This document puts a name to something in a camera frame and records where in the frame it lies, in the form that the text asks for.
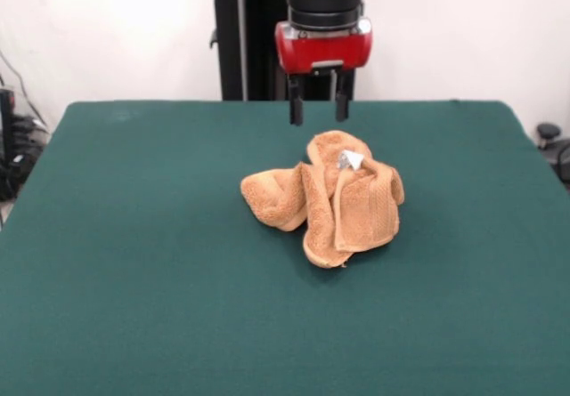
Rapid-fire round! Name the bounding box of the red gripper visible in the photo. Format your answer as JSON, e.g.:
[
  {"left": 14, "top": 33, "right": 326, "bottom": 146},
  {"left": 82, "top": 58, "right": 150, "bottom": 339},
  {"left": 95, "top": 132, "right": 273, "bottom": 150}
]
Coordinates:
[{"left": 273, "top": 21, "right": 373, "bottom": 125}]

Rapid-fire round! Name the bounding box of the black electronic box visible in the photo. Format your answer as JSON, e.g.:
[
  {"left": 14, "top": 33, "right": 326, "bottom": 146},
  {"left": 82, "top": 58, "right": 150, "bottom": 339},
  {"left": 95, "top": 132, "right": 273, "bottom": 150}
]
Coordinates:
[{"left": 0, "top": 86, "right": 18, "bottom": 147}]

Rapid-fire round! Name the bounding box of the black office chair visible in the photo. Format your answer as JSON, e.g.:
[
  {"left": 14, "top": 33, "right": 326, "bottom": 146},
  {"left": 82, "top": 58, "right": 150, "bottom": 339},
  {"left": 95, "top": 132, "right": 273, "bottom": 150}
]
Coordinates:
[{"left": 535, "top": 122, "right": 570, "bottom": 180}]

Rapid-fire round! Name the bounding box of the dark green table cloth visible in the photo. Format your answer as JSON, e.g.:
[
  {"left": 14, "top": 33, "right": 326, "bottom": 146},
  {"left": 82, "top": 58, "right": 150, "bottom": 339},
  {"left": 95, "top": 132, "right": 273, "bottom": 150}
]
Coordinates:
[{"left": 0, "top": 100, "right": 570, "bottom": 396}]

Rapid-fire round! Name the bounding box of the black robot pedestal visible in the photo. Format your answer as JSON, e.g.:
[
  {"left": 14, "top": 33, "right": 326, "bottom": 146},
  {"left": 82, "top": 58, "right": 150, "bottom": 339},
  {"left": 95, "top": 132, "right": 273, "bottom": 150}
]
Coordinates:
[{"left": 194, "top": 0, "right": 385, "bottom": 101}]

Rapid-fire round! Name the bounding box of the black cable tangle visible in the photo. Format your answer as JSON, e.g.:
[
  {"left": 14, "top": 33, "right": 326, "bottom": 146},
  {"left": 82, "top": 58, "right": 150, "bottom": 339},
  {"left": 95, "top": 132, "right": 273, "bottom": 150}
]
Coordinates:
[{"left": 0, "top": 51, "right": 53, "bottom": 202}]

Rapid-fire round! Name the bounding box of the orange terry towel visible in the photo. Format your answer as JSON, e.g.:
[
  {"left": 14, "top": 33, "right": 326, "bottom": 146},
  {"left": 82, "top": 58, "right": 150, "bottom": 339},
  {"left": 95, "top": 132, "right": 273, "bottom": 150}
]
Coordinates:
[{"left": 240, "top": 130, "right": 406, "bottom": 269}]

